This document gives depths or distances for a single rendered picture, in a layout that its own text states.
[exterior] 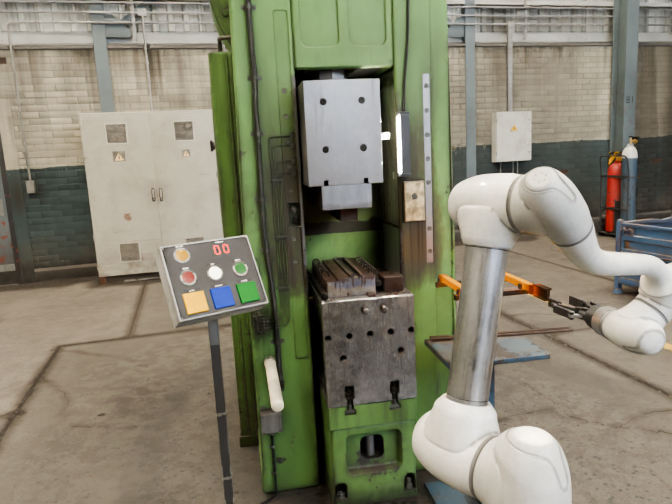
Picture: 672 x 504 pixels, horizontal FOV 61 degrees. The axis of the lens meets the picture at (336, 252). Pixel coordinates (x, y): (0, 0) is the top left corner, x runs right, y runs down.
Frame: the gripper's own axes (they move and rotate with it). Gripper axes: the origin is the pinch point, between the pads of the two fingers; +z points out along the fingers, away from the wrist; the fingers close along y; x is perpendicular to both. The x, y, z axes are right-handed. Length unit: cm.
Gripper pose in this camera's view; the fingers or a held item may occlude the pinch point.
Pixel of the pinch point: (564, 302)
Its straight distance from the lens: 203.2
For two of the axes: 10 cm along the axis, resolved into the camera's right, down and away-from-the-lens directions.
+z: -1.8, -1.6, 9.7
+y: 9.8, -0.7, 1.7
